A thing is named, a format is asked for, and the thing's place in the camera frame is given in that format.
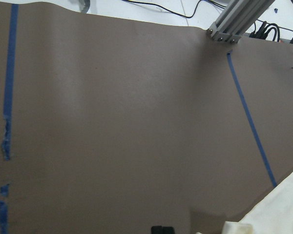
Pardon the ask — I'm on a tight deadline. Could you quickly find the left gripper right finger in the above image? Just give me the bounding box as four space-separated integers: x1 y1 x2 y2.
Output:
163 227 173 234

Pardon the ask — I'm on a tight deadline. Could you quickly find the aluminium frame post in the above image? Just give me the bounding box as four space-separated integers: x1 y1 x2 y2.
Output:
207 0 274 43

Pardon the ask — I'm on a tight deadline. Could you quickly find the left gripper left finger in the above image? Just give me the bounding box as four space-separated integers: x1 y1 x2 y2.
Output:
151 226 163 234

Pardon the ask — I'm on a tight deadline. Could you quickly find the cream long-sleeve printed shirt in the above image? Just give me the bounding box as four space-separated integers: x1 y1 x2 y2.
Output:
222 172 293 234

